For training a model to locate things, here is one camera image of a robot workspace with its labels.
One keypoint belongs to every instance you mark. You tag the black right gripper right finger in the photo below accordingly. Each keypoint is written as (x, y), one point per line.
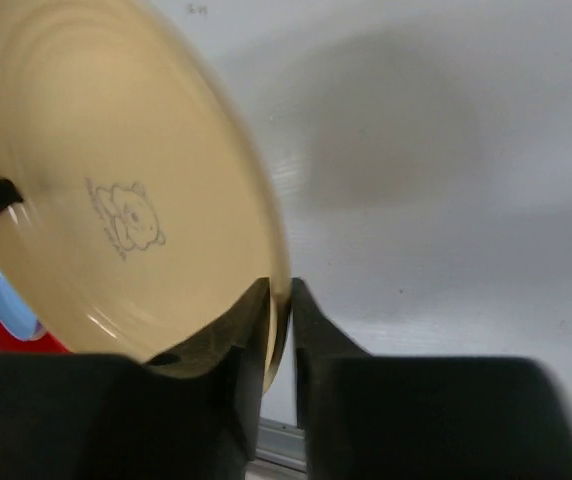
(367, 416)

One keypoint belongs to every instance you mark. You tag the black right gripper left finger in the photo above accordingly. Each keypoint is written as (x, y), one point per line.
(190, 412)

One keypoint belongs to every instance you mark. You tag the blue plate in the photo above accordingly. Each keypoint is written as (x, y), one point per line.
(16, 316)

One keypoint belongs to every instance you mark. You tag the orange plate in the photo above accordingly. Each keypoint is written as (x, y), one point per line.
(145, 210)

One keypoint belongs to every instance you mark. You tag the aluminium front rail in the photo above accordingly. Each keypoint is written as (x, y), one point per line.
(280, 452)

